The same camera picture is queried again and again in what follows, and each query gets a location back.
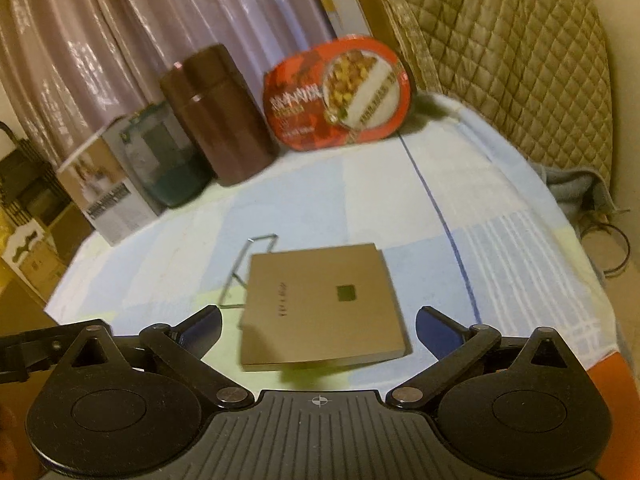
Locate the dark shelf rack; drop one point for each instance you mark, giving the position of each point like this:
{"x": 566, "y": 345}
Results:
{"x": 29, "y": 187}

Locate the red instant rice meal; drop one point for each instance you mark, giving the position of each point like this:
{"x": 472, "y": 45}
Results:
{"x": 350, "y": 90}

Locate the wire metal stand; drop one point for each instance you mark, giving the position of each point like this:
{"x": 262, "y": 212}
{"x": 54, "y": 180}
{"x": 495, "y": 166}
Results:
{"x": 234, "y": 289}

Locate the pink curtain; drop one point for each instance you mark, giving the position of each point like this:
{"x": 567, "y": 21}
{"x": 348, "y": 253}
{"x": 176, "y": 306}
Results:
{"x": 70, "y": 67}

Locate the cardboard box on floor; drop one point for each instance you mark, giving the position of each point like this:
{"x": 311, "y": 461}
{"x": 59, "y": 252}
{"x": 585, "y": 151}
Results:
{"x": 30, "y": 253}

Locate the open brown cardboard box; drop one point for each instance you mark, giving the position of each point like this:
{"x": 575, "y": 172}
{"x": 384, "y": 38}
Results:
{"x": 21, "y": 309}

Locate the white product box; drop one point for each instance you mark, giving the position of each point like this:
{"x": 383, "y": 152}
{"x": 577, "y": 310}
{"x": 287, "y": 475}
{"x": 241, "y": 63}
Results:
{"x": 100, "y": 180}

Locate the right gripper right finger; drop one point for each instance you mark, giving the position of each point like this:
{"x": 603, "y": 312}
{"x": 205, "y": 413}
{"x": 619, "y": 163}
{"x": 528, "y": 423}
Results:
{"x": 439, "y": 333}

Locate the green glass jar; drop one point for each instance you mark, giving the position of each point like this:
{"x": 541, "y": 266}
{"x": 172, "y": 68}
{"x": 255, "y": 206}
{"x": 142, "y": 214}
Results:
{"x": 169, "y": 165}

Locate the beige quilted chair cover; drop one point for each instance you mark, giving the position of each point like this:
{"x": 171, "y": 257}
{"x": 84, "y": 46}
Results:
{"x": 536, "y": 70}

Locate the grey cloth on seat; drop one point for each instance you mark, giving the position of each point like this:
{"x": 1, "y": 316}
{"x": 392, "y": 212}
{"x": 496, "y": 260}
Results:
{"x": 584, "y": 198}

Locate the brown metal canister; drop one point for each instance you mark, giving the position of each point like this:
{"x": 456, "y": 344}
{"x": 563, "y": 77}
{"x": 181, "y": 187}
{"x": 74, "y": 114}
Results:
{"x": 212, "y": 102}

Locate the plaid tablecloth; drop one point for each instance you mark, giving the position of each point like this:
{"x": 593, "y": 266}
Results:
{"x": 464, "y": 223}

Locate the gold box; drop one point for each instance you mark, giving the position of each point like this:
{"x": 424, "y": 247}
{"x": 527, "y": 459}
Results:
{"x": 333, "y": 306}

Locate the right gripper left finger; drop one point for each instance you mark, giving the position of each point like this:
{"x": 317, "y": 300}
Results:
{"x": 198, "y": 333}

